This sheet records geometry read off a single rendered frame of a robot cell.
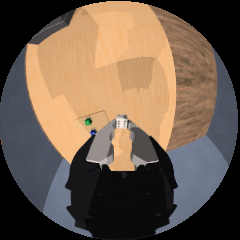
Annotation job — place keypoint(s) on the blue die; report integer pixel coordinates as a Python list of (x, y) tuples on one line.
[(93, 132)]

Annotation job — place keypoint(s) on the white die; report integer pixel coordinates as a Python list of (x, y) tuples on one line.
[(121, 121)]

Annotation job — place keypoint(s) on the green die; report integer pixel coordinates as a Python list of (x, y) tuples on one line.
[(88, 121)]

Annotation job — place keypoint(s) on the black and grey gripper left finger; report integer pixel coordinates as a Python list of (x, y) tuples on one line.
[(96, 151)]

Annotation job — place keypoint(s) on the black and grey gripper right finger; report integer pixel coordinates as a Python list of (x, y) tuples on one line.
[(147, 151)]

